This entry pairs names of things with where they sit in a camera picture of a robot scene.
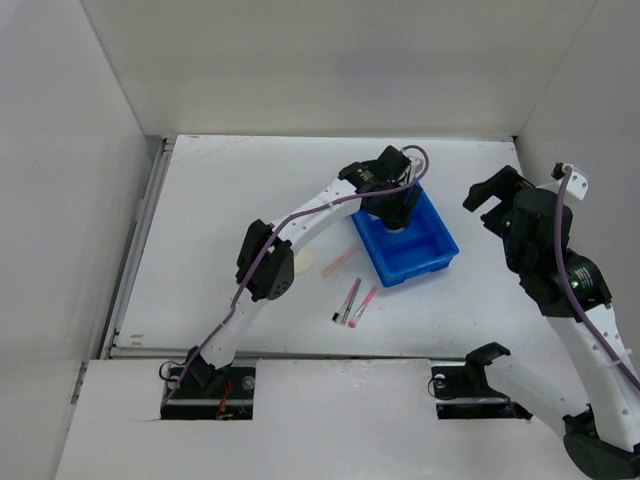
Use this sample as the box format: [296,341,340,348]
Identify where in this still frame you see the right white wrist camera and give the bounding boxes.
[551,162,589,204]

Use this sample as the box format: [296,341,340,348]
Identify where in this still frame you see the black round compact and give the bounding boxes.
[384,227,407,235]

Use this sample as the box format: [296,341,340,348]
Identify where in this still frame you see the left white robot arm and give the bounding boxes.
[183,145,430,397]

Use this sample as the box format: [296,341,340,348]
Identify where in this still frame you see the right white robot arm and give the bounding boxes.
[463,163,639,479]

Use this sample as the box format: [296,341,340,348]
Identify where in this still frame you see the left metal rail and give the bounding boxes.
[92,136,177,360]

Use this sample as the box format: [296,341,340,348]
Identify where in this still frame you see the cream round powder puff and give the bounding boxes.
[294,246,315,276]

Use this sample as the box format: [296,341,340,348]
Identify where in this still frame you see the pink lip pencil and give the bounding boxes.
[321,246,359,278]

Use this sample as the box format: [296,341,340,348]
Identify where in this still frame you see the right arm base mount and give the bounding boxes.
[427,362,533,421]

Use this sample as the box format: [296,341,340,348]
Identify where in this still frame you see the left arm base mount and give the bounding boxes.
[160,359,257,421]

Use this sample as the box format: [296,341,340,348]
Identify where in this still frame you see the grey handle makeup brush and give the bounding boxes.
[332,278,361,324]

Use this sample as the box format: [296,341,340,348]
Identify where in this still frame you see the blue compartment tray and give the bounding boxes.
[351,184,459,288]

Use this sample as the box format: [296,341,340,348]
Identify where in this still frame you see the pink handle makeup brush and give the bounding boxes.
[347,287,377,328]

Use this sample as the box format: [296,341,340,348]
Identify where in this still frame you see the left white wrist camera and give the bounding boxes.
[407,156,428,183]

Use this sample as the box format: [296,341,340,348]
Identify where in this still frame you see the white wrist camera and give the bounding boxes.
[551,162,589,204]
[407,156,428,183]

